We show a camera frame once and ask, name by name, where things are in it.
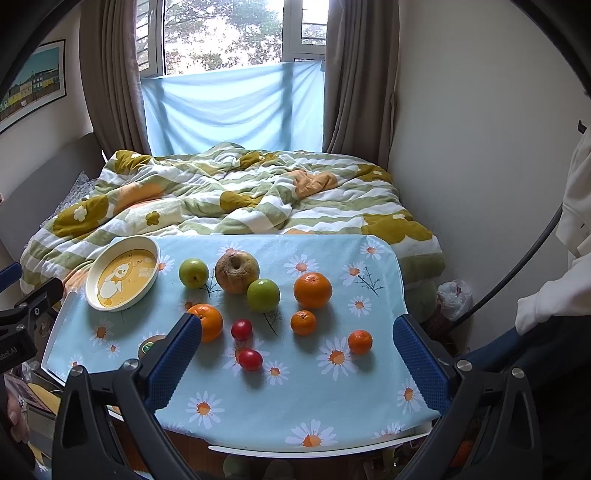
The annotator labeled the light blue window sheet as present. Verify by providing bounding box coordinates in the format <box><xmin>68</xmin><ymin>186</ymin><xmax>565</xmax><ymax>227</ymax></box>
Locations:
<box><xmin>141</xmin><ymin>60</ymin><xmax>325</xmax><ymax>155</ymax></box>

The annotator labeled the green striped floral quilt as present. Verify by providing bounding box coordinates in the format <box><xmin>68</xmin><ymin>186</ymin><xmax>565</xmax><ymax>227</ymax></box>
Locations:
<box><xmin>20</xmin><ymin>142</ymin><xmax>445</xmax><ymax>292</ymax></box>

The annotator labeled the black cable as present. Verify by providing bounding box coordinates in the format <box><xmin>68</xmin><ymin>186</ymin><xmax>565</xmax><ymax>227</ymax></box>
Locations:
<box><xmin>450</xmin><ymin>204</ymin><xmax>565</xmax><ymax>332</ymax></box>

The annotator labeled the wrinkled brownish apple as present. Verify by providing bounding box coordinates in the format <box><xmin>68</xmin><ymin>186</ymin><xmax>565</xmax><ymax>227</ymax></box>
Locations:
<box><xmin>214</xmin><ymin>249</ymin><xmax>259</xmax><ymax>295</ymax></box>

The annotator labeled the blue daisy tablecloth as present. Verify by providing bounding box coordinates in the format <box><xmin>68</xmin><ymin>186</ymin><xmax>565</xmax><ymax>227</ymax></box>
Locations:
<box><xmin>42</xmin><ymin>235</ymin><xmax>437</xmax><ymax>455</ymax></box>

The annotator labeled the medium orange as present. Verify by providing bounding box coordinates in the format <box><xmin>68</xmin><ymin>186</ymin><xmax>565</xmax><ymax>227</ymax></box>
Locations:
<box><xmin>187</xmin><ymin>303</ymin><xmax>223</xmax><ymax>343</ymax></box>

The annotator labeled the large green apple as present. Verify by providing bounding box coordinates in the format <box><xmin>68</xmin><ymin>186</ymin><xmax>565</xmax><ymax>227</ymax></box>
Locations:
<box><xmin>178</xmin><ymin>258</ymin><xmax>209</xmax><ymax>289</ymax></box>

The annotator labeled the brown curtain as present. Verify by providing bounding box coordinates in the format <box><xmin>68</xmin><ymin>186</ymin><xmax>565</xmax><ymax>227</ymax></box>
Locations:
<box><xmin>79</xmin><ymin>0</ymin><xmax>150</xmax><ymax>156</ymax></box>
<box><xmin>322</xmin><ymin>0</ymin><xmax>401</xmax><ymax>169</ymax></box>

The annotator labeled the white plastic bag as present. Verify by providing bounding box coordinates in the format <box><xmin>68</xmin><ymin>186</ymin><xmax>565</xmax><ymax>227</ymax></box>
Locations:
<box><xmin>437</xmin><ymin>280</ymin><xmax>473</xmax><ymax>322</ymax></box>

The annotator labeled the right brown curtain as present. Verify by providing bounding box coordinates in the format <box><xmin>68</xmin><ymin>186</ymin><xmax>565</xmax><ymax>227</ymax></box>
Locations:
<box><xmin>322</xmin><ymin>0</ymin><xmax>401</xmax><ymax>169</ymax></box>

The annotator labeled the grey bed headboard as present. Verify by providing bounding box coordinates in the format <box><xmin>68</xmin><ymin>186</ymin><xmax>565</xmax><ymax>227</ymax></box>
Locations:
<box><xmin>0</xmin><ymin>133</ymin><xmax>105</xmax><ymax>261</ymax></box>

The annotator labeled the brown kiwi with sticker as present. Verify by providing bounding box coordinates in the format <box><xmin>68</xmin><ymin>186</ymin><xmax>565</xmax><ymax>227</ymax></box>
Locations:
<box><xmin>137</xmin><ymin>334</ymin><xmax>165</xmax><ymax>359</ymax></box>

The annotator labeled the framed wall picture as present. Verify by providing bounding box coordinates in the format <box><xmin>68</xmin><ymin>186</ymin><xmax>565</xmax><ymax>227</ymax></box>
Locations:
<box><xmin>0</xmin><ymin>39</ymin><xmax>67</xmax><ymax>132</ymax></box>

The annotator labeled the red cherry tomato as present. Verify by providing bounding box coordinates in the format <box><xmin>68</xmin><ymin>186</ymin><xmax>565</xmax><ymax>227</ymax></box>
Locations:
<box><xmin>238</xmin><ymin>348</ymin><xmax>263</xmax><ymax>372</ymax></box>
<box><xmin>230</xmin><ymin>319</ymin><xmax>252</xmax><ymax>342</ymax></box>

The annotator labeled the small green apple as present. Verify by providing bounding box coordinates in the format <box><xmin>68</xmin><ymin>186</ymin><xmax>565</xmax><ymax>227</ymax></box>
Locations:
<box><xmin>246</xmin><ymin>279</ymin><xmax>280</xmax><ymax>313</ymax></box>

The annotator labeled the white fleece sleeve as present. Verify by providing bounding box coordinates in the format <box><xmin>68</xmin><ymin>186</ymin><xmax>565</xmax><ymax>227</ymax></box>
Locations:
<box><xmin>515</xmin><ymin>133</ymin><xmax>591</xmax><ymax>336</ymax></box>

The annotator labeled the cream duck plate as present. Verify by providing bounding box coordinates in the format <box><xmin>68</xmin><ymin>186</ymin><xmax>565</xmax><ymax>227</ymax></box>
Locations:
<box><xmin>85</xmin><ymin>236</ymin><xmax>160</xmax><ymax>312</ymax></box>

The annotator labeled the left brown curtain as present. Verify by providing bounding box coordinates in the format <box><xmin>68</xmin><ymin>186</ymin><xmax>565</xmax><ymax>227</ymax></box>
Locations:
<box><xmin>79</xmin><ymin>0</ymin><xmax>150</xmax><ymax>156</ymax></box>

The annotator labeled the white window frame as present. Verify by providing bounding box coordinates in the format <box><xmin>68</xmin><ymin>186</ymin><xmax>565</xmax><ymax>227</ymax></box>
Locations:
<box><xmin>136</xmin><ymin>0</ymin><xmax>329</xmax><ymax>77</ymax></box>

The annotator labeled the large orange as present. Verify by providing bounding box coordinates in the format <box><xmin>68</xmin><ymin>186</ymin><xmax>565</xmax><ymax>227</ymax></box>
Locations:
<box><xmin>294</xmin><ymin>272</ymin><xmax>332</xmax><ymax>310</ymax></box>

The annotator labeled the left hand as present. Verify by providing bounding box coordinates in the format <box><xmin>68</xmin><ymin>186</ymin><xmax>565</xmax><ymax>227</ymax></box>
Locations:
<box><xmin>6</xmin><ymin>391</ymin><xmax>30</xmax><ymax>444</ymax></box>

